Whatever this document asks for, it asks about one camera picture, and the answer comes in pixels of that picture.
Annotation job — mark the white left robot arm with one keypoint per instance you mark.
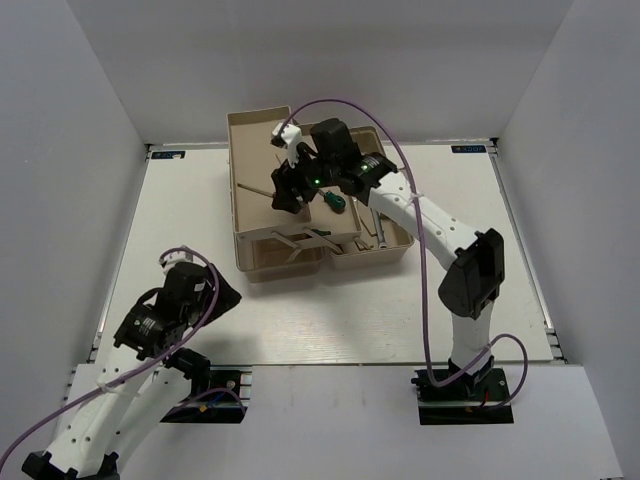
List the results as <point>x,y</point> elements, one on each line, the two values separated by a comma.
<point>148,371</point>

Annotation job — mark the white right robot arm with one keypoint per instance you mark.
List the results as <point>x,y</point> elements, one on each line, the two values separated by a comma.
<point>473,261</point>

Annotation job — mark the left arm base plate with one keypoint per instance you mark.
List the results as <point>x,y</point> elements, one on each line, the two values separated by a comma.
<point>222,397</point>

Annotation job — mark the large silver ratchet wrench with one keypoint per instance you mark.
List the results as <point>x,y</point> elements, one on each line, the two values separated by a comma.
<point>379,230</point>

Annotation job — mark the beige toolbox with clear lid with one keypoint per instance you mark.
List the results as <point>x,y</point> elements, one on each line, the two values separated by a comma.
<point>272,245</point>

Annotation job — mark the red blue handled screwdriver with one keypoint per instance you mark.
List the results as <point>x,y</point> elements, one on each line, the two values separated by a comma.
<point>255,190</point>

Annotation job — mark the stubby green screwdriver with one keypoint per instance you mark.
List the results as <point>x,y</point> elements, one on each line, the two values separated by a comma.
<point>335,202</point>
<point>321,232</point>

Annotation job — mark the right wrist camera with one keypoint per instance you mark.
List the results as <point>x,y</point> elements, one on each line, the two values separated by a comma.
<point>287,136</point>

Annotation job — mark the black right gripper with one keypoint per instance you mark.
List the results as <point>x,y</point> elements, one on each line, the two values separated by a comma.
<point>288,177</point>

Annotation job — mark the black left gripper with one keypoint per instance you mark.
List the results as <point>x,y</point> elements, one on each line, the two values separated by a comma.
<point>225,297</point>

